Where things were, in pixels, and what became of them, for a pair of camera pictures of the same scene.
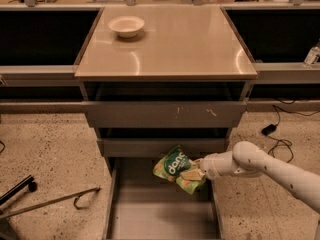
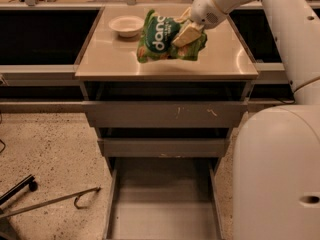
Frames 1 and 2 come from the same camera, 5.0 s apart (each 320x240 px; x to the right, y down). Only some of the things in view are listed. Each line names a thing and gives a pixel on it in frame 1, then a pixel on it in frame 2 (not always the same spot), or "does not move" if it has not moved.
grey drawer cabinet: [155, 78] does not move
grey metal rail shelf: [63, 75] does not move
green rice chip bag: [173, 164] → [156, 40]
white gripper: [209, 167] → [204, 10]
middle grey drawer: [150, 147] does not move
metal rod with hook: [76, 196] does not move
